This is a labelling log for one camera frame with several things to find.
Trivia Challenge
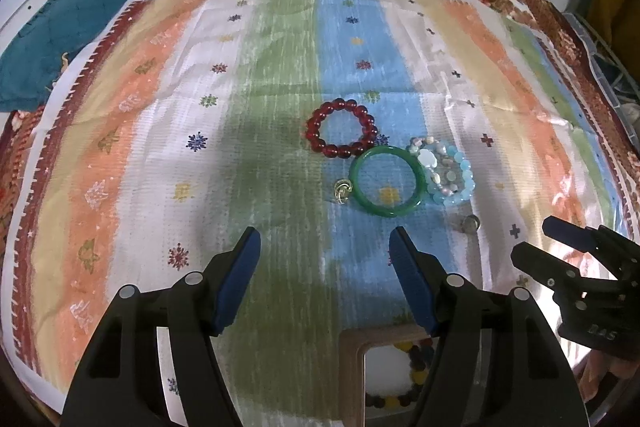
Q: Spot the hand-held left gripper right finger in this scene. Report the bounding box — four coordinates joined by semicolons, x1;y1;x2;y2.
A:
389;226;588;427

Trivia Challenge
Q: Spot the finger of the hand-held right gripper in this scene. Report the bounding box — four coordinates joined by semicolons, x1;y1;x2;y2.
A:
511;242;627;309
542;215;640;281

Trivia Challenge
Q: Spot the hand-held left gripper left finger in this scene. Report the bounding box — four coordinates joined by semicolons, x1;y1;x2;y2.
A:
60;227;262;427

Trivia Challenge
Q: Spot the green jade bangle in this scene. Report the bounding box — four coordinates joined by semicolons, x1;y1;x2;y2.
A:
348;146;430;218

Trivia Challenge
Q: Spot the multicoloured bead bracelet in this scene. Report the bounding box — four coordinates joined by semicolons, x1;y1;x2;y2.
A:
364;340;437;411

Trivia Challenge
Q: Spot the light blue bead bracelet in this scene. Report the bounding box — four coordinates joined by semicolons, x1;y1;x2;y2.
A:
425;142;477;208

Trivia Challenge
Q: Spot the small gold charm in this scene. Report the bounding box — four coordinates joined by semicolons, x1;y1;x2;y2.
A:
333;178;355;207

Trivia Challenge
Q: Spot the rectangular jewelry box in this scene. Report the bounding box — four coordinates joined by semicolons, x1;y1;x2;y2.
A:
338;325;482;427

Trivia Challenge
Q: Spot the white shell bead bracelet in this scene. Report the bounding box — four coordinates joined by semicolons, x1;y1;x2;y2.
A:
408;136;464;198

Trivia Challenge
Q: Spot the red bead bracelet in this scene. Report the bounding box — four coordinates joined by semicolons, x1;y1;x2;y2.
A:
305;98;379;160

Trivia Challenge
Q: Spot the plastic storage crate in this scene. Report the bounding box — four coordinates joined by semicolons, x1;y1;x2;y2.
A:
562;9;640;142

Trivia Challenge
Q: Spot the striped pastel cloth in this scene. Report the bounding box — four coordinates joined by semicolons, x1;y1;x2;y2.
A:
0;0;632;424

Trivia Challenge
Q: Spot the teal cloth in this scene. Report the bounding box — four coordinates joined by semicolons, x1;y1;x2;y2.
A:
0;0;167;114

